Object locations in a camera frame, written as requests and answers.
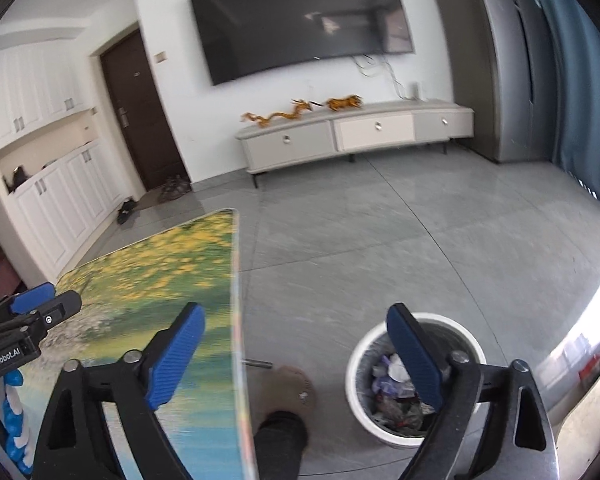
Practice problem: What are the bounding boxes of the white round trash bin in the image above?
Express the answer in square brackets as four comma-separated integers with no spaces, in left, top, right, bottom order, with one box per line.
[344,312,488,450]

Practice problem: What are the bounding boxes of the orange tiger figurine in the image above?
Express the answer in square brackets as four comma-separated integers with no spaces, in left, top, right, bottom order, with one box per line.
[324,94,365,112]

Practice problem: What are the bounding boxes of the tall grey cabinet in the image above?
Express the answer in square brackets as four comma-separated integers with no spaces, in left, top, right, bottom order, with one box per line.
[427,0,556,164]

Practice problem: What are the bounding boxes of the black bag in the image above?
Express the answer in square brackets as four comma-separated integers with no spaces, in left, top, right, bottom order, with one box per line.
[7,164,32,194]

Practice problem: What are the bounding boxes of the person's bare foot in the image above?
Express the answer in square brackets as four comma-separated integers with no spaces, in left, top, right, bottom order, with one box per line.
[264,365,319,423]

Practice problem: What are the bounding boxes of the television cables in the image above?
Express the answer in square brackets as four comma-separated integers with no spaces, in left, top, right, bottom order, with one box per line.
[352,52,407,102]

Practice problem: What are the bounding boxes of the person's left forearm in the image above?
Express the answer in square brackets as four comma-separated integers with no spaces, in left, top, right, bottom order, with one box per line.
[0,369,35,477]

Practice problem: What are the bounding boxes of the orange dragon figurine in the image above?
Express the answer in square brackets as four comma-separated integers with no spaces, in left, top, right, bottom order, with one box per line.
[239,98,313,126]

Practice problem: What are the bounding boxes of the grey and cream TV cabinet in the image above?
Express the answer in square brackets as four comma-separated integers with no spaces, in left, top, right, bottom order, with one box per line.
[234,99,476,189]

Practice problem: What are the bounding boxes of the pair of brown shoes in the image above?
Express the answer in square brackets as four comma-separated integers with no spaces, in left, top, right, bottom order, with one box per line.
[157,174,193,204]

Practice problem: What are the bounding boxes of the wall-mounted black television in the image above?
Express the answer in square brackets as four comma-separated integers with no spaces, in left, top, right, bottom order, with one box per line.
[189,0,415,87]

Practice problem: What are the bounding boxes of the pair of black shoes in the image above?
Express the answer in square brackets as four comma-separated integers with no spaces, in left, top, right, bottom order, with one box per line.
[117,198,139,225]

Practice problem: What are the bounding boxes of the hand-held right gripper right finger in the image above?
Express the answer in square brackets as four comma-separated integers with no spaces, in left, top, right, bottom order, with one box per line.
[385,302,553,480]

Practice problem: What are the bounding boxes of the blue curtain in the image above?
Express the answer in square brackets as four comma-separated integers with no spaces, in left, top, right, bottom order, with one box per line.
[494,0,600,207]

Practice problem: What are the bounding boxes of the white built-in cupboards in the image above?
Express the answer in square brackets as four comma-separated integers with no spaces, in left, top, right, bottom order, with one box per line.
[0,44,132,287]

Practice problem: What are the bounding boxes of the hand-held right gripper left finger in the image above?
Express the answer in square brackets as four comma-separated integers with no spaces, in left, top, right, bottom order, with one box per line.
[30,302,207,480]

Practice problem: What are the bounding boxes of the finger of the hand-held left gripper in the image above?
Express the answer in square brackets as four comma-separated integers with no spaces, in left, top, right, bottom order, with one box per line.
[0,282,57,332]
[10,289,84,335]

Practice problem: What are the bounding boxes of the dark brown door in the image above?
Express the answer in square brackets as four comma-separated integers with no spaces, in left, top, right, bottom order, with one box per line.
[98,27,191,194]

